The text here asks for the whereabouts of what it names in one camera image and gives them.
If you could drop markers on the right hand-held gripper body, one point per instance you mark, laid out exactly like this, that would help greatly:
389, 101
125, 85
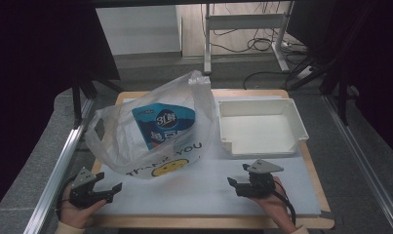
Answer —
261, 183

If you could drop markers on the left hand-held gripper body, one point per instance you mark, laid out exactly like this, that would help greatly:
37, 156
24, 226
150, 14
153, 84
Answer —
82, 195

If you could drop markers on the clear smiley plastic bag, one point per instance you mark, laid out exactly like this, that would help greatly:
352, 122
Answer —
119, 143

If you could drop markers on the blue snack pouch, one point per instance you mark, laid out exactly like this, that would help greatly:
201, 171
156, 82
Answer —
165, 125

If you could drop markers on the person's left hand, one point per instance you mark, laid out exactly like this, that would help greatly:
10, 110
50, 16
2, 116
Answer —
75, 215

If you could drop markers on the person's right hand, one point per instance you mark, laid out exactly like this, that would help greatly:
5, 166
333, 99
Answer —
278, 206

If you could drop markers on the white foam mat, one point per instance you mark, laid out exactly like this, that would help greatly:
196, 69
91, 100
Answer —
200, 195

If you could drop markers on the white plastic tray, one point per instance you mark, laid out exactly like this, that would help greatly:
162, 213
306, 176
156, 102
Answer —
260, 130

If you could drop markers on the grey tape piece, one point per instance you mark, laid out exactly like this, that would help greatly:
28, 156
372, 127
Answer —
328, 215

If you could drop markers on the black stand legs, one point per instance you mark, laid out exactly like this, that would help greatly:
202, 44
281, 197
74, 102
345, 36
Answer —
77, 97
342, 94

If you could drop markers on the white power strip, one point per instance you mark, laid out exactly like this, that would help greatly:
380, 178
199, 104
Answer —
305, 73

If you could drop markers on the dark curtain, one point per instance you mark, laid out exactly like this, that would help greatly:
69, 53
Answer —
34, 48
376, 65

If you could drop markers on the aluminium rail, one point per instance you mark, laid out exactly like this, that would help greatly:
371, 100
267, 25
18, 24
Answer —
54, 175
363, 162

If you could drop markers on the white wall panel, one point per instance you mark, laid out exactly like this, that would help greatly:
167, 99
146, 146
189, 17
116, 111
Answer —
137, 29

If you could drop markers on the white metal desk frame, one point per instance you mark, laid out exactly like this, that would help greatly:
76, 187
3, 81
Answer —
246, 22

